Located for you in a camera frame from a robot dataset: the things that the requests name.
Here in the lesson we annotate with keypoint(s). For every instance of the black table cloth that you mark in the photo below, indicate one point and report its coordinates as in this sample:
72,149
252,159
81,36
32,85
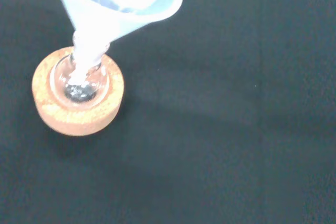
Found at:
223,129

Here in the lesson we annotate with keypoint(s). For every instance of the translucent white plastic funnel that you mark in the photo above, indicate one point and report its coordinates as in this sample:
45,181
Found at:
118,3

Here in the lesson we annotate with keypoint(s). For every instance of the clear round-bottom glass flask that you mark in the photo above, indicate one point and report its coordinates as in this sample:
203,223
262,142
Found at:
78,93

